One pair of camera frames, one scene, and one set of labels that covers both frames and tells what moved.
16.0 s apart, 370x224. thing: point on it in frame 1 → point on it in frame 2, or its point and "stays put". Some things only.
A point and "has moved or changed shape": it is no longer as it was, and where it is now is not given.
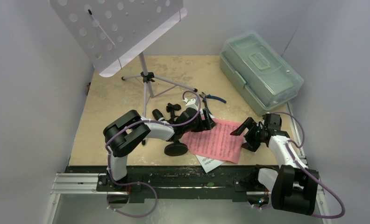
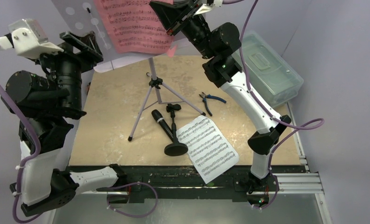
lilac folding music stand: [107, 31] has moved or changed shape
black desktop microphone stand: [175, 149] stays put
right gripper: [252, 133] → [179, 19]
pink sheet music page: [216, 142] → [136, 27]
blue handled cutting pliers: [205, 96] stays put
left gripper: [203, 125] → [87, 42]
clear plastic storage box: [257, 73] stays put
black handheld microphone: [158, 115] stays put
